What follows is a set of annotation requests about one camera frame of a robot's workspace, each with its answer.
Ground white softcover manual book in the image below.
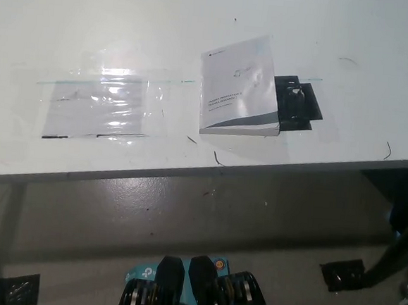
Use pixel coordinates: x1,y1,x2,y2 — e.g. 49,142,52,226
194,30,289,142

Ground black under-desk panel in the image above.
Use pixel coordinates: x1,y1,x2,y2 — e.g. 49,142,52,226
356,163,408,228

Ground black robot torso block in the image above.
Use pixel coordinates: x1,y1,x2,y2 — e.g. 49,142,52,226
116,251,187,305
185,253,278,305

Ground black slanted stand leg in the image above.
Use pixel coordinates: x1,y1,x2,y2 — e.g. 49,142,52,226
362,211,408,293

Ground clear plastic film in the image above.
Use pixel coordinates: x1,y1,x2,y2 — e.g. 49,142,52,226
12,44,175,152

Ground clear plastic sleeve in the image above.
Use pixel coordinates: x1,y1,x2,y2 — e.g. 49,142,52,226
41,72,154,147

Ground black floor bracket right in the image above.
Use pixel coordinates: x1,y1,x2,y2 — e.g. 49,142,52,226
317,256,371,295

